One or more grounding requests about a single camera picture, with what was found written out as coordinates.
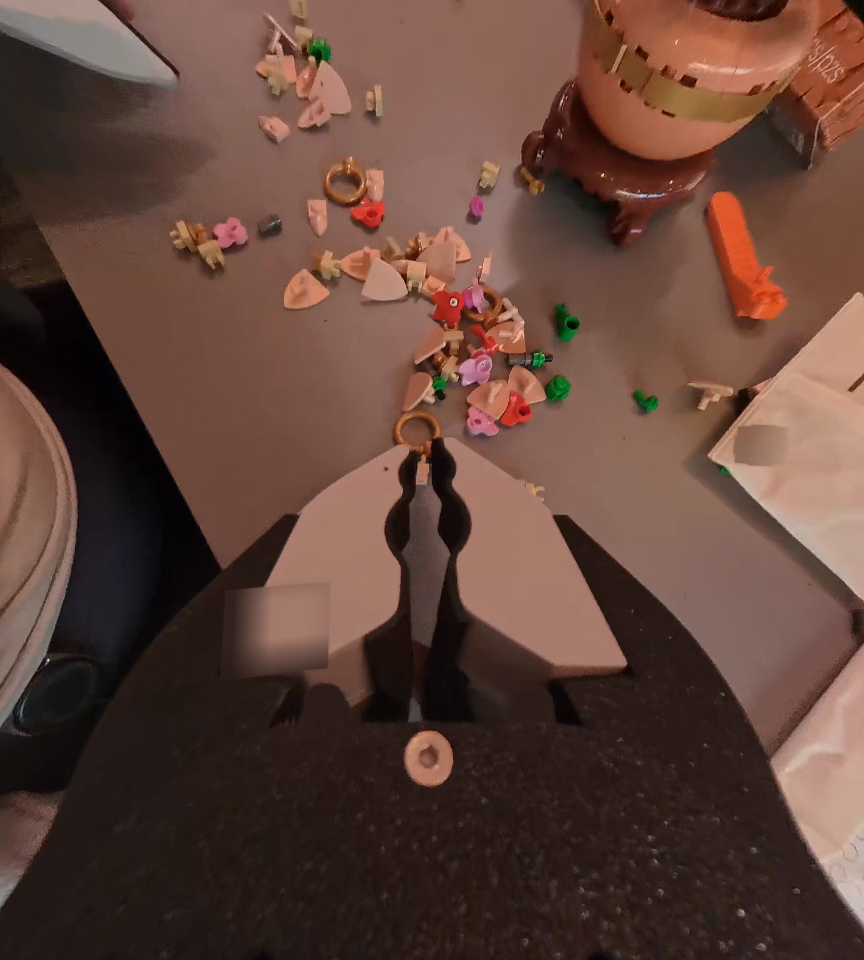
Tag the grey desk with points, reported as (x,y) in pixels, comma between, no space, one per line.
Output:
(214,360)

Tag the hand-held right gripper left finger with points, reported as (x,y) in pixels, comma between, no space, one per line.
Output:
(342,547)

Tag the brick-built potted plant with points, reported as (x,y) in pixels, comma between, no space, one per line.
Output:
(664,105)

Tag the small tan brick piece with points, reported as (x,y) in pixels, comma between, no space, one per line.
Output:
(423,472)

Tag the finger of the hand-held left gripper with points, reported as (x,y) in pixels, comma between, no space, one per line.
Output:
(64,34)

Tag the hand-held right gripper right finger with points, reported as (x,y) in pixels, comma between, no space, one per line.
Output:
(522,585)

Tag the pile of small toy bricks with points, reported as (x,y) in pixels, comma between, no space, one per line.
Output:
(383,283)

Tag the orange brick separator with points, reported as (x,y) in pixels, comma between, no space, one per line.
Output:
(731,247)

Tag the white paper bag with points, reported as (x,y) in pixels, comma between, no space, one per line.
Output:
(851,487)

